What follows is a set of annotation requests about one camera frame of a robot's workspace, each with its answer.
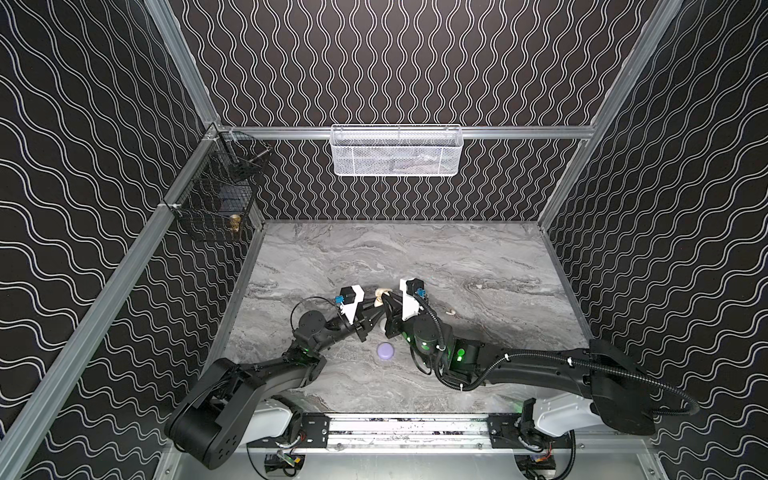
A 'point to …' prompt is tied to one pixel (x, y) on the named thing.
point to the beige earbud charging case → (378, 301)
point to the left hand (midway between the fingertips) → (392, 306)
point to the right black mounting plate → (505, 433)
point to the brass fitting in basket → (235, 220)
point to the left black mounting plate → (314, 433)
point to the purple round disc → (385, 350)
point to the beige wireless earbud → (451, 311)
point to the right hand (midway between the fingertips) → (385, 298)
